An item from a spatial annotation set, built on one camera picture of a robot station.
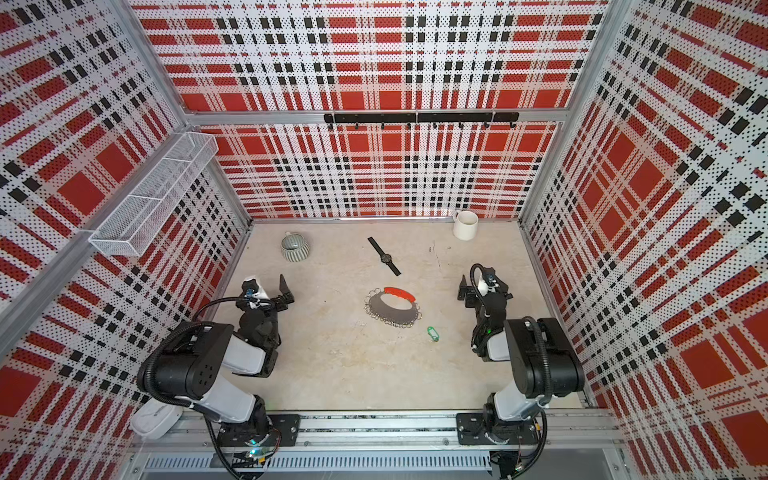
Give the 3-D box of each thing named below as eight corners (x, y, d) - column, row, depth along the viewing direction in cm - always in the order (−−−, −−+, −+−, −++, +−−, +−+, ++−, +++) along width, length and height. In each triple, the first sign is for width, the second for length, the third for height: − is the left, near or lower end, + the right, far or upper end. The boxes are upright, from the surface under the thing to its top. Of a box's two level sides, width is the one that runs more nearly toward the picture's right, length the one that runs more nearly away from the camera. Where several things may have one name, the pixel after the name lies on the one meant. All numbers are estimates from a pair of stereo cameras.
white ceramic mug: (454, 240, 116) (457, 228, 111) (451, 222, 122) (454, 210, 117) (477, 240, 116) (480, 228, 111) (473, 222, 122) (476, 210, 117)
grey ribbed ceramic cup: (281, 266, 109) (276, 256, 105) (289, 242, 117) (284, 231, 112) (306, 266, 109) (301, 255, 104) (312, 242, 117) (308, 231, 112)
